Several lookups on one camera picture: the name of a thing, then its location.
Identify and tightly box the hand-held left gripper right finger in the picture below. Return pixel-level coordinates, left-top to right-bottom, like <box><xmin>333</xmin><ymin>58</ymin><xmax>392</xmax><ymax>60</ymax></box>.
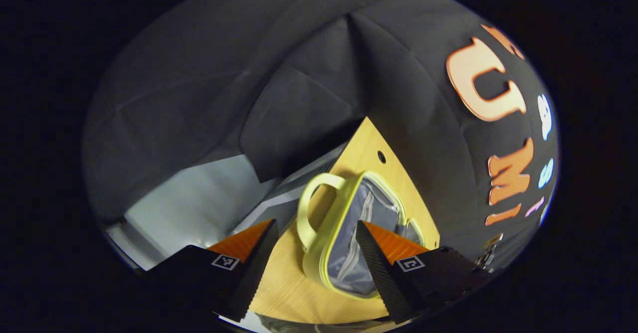
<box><xmin>355</xmin><ymin>220</ymin><xmax>499</xmax><ymax>325</ymax></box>

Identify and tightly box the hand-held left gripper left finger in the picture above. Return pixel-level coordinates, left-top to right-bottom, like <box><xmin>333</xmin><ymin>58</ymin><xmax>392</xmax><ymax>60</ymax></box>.
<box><xmin>142</xmin><ymin>219</ymin><xmax>280</xmax><ymax>323</ymax></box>

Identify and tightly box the pale yellow small suitcase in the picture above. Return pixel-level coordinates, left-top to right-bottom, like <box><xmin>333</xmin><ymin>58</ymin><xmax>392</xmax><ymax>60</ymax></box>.
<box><xmin>296</xmin><ymin>170</ymin><xmax>427</xmax><ymax>301</ymax></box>

